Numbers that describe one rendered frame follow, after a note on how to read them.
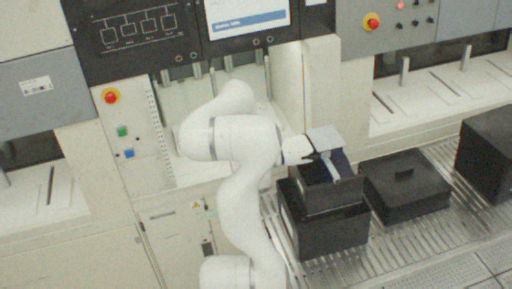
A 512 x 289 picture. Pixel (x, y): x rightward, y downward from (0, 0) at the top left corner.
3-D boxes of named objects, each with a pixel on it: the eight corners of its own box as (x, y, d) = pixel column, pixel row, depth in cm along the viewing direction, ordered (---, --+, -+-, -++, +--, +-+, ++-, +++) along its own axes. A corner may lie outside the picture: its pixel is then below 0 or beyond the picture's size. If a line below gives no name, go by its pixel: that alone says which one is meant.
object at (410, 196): (386, 227, 168) (389, 204, 160) (354, 178, 191) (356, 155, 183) (451, 207, 173) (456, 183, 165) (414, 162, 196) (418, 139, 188)
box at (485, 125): (494, 208, 170) (510, 160, 154) (450, 165, 192) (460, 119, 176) (543, 185, 176) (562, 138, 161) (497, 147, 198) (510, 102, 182)
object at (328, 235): (277, 210, 181) (274, 179, 171) (341, 194, 185) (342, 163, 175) (299, 263, 160) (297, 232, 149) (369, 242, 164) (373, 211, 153)
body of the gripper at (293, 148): (272, 154, 151) (304, 145, 153) (282, 172, 143) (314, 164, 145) (271, 135, 147) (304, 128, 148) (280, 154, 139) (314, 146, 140)
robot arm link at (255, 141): (232, 281, 122) (291, 280, 121) (227, 311, 111) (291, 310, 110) (210, 109, 103) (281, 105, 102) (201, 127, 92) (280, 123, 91)
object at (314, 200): (287, 190, 173) (283, 123, 154) (336, 178, 176) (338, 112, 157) (308, 236, 154) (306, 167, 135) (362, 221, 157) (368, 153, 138)
